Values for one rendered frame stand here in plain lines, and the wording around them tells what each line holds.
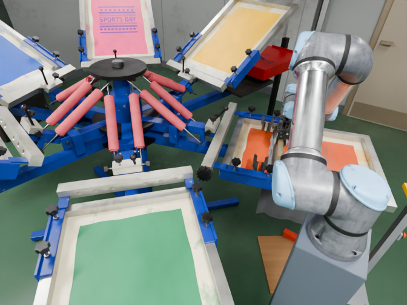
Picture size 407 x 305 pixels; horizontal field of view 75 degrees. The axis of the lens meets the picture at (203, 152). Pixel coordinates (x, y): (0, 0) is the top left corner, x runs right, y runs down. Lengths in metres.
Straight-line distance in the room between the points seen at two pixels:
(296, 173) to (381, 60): 3.51
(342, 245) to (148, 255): 0.64
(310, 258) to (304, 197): 0.22
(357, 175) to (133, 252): 0.77
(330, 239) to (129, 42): 2.06
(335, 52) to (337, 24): 3.23
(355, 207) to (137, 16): 2.29
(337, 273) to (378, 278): 1.62
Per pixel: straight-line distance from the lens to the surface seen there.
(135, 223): 1.13
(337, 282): 0.88
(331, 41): 0.88
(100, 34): 2.48
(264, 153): 1.50
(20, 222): 2.72
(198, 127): 1.50
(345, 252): 0.81
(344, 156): 1.66
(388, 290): 2.44
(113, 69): 1.54
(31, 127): 1.45
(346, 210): 0.71
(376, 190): 0.71
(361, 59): 0.90
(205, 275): 1.00
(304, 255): 0.83
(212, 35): 2.30
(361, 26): 4.09
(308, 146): 0.72
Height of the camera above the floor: 1.84
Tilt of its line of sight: 38 degrees down
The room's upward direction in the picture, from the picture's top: 2 degrees clockwise
